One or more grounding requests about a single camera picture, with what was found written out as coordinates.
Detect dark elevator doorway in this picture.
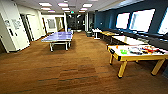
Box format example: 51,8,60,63
0,34,8,55
19,13,35,43

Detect colourful snack packets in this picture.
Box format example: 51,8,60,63
142,46,161,55

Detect white ceiling light panel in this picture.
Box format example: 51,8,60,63
37,2,53,8
41,6,52,11
61,7,71,12
56,2,70,8
79,7,89,12
81,2,94,9

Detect frosted glass panel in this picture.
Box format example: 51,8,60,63
46,18,57,30

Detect white wall notice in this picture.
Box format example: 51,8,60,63
3,17,22,31

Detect long wooden table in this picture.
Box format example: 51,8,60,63
111,34,148,46

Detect bright window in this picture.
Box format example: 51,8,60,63
115,12,131,31
128,8,156,34
157,14,168,36

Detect dark waste bin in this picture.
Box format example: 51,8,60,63
85,30,94,38

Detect blue ping pong table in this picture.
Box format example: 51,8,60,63
40,30,75,53

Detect small white table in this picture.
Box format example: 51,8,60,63
91,28,103,41

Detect white hallway door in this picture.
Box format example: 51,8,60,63
29,14,43,40

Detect yellow air hockey table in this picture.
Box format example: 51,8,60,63
106,43,168,80

